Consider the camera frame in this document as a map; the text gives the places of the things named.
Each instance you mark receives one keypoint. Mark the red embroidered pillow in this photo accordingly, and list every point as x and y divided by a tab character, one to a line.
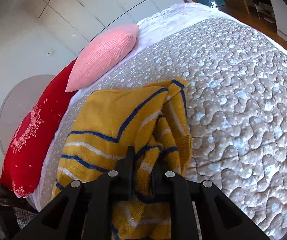
33	135

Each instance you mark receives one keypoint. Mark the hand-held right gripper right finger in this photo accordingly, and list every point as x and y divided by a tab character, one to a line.
181	195

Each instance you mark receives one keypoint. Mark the white headboard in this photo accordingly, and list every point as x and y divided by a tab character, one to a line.
11	105

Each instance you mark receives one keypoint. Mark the yellow striped sweater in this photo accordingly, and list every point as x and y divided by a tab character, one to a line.
103	115

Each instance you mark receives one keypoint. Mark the glossy white wardrobe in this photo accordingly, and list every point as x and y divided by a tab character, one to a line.
96	5

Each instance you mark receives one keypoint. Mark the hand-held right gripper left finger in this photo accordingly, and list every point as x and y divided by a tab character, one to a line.
101	192

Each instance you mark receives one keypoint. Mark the pink pillow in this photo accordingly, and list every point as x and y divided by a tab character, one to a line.
101	55

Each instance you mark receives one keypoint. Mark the white wall socket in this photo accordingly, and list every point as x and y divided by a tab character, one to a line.
50	52

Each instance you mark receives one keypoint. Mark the white bedsheet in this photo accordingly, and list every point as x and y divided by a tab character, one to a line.
173	17

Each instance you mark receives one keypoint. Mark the beige quilted bedspread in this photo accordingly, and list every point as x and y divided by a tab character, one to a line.
233	105

